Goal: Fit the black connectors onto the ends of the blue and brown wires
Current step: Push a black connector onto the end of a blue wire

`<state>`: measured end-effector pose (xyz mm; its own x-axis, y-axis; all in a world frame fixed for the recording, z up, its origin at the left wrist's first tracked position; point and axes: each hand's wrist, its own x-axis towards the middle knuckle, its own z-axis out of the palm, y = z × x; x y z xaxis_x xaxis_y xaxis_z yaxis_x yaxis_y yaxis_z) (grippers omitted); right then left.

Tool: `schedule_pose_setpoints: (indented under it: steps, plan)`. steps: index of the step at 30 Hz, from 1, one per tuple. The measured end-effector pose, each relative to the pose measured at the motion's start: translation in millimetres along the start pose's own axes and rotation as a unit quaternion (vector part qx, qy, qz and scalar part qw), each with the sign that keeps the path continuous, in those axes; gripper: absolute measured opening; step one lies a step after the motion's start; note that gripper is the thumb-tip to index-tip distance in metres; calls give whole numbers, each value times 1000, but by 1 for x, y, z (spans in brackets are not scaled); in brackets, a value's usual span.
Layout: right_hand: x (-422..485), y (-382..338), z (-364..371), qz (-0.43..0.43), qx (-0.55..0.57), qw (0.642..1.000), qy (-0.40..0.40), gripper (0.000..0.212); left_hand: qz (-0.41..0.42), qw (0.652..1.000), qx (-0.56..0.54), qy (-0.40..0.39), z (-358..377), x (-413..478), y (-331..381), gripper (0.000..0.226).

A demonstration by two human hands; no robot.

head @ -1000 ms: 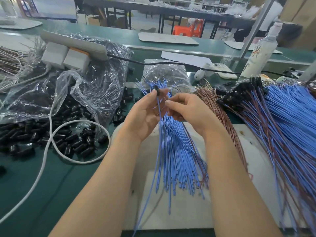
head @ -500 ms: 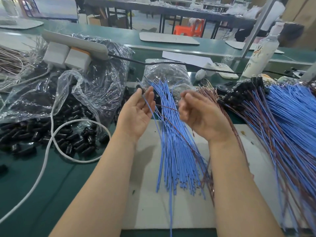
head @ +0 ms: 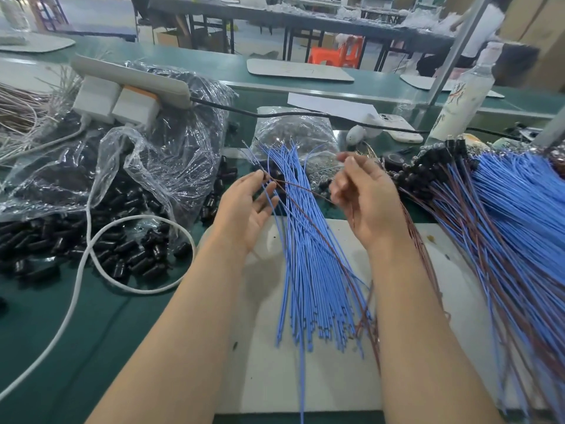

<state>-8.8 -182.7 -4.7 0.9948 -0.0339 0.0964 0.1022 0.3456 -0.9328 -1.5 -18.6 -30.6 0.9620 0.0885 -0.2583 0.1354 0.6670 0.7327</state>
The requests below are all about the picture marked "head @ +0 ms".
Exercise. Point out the person's left hand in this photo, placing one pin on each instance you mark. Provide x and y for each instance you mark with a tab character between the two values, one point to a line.
238	216

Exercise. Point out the short metal frame post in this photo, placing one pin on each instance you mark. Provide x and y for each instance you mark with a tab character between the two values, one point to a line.
552	129

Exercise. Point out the white power strip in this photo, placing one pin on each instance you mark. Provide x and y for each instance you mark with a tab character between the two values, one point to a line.
132	75

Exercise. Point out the person's left forearm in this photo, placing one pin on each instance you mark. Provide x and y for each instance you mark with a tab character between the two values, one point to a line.
176	349

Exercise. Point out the white orange charger adapter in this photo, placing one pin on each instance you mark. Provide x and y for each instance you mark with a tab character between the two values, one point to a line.
135	107

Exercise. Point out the pile of black plastic caps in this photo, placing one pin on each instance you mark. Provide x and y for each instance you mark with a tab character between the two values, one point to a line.
44	238

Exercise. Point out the white flat tray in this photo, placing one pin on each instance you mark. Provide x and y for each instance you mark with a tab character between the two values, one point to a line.
419	82
300	69
35	43

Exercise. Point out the white spray bottle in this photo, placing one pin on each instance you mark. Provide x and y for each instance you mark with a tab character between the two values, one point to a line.
463	101

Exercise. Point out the white flat device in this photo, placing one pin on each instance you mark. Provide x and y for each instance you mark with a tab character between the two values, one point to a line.
399	129

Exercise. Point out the white computer mouse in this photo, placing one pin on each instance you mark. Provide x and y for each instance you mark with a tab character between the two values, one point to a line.
357	135

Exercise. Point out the orange plastic stool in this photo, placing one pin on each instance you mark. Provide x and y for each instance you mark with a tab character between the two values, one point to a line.
340	52

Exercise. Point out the slanted metal frame post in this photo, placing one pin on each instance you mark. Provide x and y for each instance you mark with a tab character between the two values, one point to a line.
459	48

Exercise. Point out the cardboard boxes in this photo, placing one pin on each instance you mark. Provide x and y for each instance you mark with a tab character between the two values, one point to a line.
538	31

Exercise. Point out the white work board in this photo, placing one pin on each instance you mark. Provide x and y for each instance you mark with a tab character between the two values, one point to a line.
265	366

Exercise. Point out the large clear plastic bag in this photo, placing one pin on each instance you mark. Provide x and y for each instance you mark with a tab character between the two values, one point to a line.
176	137

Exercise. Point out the long black-frame table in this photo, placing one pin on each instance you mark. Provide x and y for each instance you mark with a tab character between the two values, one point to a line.
265	15

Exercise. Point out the person's right forearm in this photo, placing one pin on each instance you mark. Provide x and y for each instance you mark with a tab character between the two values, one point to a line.
424	349

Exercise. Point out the white paper sheet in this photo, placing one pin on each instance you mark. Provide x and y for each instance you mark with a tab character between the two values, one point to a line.
327	106

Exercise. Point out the small clear plastic bag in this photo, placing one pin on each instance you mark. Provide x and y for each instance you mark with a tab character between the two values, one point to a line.
296	132

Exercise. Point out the blue table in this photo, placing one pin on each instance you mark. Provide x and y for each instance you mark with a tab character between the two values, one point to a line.
88	17

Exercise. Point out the person's right hand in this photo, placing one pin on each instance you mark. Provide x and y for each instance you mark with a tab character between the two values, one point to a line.
371	203

